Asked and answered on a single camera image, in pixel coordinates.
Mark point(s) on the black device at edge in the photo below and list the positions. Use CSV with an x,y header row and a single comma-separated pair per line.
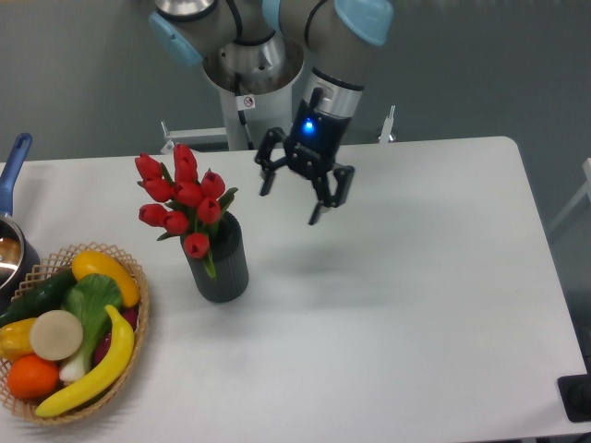
x,y
575,396

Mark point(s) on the dark grey ribbed vase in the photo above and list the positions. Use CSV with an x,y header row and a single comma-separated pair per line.
x,y
228,276

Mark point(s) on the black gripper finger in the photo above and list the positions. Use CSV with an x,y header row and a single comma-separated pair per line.
x,y
272,138
327,199

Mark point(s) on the green cucumber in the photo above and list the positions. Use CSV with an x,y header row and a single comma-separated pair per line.
x,y
45,296

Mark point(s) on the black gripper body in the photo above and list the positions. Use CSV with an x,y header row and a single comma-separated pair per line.
x,y
313,141

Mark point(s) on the yellow banana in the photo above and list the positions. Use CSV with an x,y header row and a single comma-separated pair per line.
x,y
100,377

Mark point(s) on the white frame at right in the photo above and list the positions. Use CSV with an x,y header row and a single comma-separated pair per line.
x,y
575,207

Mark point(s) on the beige round disc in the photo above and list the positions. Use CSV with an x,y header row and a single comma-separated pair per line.
x,y
56,335

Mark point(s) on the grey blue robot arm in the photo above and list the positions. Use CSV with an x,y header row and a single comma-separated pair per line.
x,y
290,75

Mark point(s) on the blue handled saucepan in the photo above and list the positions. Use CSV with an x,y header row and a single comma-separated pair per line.
x,y
18,256

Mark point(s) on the purple eggplant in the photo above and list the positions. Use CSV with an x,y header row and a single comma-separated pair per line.
x,y
131,316

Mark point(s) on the woven wicker basket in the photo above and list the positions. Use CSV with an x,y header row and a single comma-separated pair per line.
x,y
56,262

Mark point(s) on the green bok choy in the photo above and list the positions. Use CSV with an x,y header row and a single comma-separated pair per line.
x,y
87,300

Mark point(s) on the orange fruit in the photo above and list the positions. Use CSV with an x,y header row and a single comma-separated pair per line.
x,y
31,377

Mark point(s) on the red tulip bouquet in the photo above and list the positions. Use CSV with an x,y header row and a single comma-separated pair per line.
x,y
185,203

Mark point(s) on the yellow bell pepper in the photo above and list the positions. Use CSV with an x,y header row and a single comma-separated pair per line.
x,y
15,339

